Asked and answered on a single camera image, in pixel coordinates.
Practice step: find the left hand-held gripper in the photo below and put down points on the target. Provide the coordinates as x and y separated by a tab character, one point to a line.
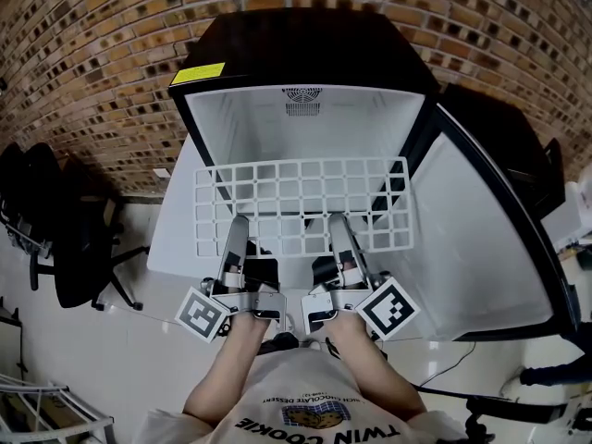
233	257

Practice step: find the fridge door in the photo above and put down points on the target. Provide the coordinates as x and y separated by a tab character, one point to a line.
472	229

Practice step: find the person's right forearm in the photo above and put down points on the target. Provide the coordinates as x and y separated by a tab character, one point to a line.
370	373

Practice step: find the black office chair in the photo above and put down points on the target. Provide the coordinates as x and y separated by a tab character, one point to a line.
83	229
28	178

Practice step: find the white wall socket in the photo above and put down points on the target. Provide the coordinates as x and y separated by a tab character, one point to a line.
162	173

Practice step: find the black stand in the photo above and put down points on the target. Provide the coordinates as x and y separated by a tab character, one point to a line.
509	407

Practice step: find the white wire fridge shelf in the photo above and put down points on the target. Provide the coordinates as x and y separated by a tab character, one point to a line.
299	181

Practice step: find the black mini fridge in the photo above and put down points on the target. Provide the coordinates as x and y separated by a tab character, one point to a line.
300	44

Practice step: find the person's left forearm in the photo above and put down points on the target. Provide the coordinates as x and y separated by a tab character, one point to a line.
226	368

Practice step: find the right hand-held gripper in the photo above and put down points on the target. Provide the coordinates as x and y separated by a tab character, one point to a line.
341	236

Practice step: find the person's white t-shirt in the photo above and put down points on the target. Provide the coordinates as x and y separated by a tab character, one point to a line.
300	377

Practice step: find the white appliance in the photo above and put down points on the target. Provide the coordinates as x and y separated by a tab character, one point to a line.
573	211

